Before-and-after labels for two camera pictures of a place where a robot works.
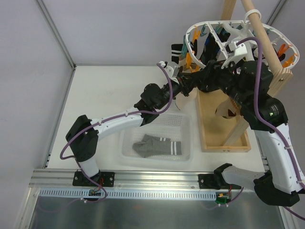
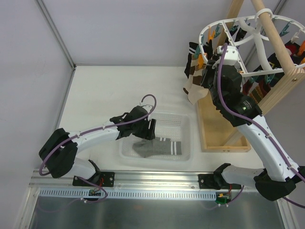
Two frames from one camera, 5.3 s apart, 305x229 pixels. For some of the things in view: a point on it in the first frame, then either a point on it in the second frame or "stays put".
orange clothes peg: (188, 60) -> (200, 61)
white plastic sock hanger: (223, 46) -> (253, 35)
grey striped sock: (152, 145) stays put
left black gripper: (185, 82) -> (147, 130)
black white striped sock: (176, 49) -> (192, 49)
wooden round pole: (259, 29) -> (264, 18)
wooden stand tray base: (218, 134) stays put
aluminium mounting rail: (124, 178) stays put
